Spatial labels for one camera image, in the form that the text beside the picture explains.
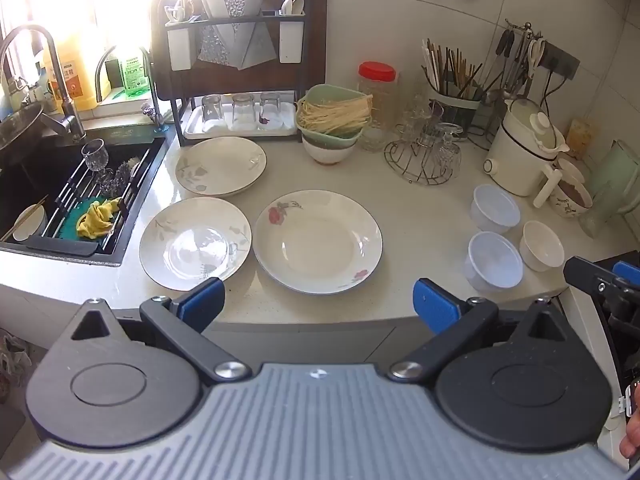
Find clear plastic bowl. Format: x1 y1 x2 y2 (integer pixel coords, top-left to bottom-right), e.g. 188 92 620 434
469 183 521 234
464 231 525 292

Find brown cutting board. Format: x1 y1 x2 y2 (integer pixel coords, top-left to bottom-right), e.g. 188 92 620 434
154 0 328 106

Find small white ceramic bowl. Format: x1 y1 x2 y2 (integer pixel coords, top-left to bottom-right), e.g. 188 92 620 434
519 220 566 273

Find plain white bowl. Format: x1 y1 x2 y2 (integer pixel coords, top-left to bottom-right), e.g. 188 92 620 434
12 203 49 242

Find floral ceramic bowl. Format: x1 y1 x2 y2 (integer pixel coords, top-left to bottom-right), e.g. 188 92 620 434
549 158 594 220

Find yellow dish cloth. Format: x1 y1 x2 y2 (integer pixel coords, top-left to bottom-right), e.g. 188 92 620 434
76 196 125 240

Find red floral white plate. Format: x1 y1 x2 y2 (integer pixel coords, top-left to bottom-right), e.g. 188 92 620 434
252 189 384 295

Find white drain tray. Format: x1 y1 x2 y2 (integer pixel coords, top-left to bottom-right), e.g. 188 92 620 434
182 102 301 141

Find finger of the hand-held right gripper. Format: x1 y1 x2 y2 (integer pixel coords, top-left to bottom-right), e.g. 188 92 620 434
613 261 640 293
563 256 620 306

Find yellow oil bottle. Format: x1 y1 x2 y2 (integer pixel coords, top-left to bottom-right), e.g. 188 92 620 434
44 25 102 111

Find dried noodles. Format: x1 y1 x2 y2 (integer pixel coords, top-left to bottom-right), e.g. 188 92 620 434
297 94 375 133

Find grey floral white plate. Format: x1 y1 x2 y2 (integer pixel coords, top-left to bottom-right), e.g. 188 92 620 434
139 196 252 291
174 136 267 198

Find black wall socket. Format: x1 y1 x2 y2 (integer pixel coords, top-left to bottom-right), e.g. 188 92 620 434
537 42 581 80

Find white bowl with red foot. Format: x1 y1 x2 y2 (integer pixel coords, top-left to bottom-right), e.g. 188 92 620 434
302 135 359 166

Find black dish rack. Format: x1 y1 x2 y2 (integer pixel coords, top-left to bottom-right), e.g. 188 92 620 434
150 0 315 137

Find dark frying pan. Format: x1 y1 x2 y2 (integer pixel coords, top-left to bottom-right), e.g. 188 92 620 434
0 101 47 157

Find silver foil sheet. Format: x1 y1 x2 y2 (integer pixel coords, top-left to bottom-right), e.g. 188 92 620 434
196 0 277 72

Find bowl with chopsticks in sink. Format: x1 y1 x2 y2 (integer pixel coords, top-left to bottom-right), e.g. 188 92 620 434
0 194 50 242

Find green bowl with noodles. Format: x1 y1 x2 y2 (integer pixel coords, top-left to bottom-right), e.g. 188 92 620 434
295 84 375 149

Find chopstick utensil holder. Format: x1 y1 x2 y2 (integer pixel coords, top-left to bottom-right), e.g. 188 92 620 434
421 37 485 101

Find black sink drain rack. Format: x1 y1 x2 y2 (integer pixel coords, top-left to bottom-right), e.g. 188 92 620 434
22 140 167 258

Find clear wine glass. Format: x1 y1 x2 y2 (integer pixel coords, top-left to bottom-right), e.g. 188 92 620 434
81 138 112 181

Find white cutlery holder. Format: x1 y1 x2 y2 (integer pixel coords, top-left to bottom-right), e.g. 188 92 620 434
278 16 306 64
167 22 194 72

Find wire cup rack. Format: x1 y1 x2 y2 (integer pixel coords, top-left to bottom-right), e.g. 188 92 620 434
384 137 463 186

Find person's right hand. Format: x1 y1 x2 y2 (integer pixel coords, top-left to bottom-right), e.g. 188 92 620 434
620 402 640 461

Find group of clear glass cups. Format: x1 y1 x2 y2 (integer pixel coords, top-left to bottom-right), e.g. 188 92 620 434
397 100 463 178

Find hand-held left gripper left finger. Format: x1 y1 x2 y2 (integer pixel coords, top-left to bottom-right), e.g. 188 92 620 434
70 277 251 386

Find green sponge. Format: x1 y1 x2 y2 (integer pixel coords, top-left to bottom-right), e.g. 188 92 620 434
59 200 123 247

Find white electric kettle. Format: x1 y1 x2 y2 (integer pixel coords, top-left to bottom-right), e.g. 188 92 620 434
483 97 571 210

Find green plastic pitcher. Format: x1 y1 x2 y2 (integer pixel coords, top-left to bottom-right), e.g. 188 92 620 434
580 140 640 239

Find red lid plastic jar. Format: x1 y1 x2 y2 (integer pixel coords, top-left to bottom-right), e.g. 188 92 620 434
357 61 401 131

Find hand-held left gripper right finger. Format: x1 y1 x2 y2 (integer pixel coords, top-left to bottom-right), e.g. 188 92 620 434
390 278 571 386

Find steel wool scrubber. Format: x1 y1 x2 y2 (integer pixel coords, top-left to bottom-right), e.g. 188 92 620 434
111 156 144 188

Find metal utensil stand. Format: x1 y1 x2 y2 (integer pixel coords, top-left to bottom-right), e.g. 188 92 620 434
470 19 551 151

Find green detergent bottle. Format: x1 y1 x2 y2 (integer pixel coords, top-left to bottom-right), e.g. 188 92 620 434
117 45 152 100

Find black kitchen sink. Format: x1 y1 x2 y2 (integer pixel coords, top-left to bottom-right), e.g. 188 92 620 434
0 127 170 268

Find slim steel faucet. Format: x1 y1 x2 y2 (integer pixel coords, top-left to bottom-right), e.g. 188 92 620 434
94 45 168 133

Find steel kitchen faucet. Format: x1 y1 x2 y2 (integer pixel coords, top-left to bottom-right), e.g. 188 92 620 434
0 24 87 145

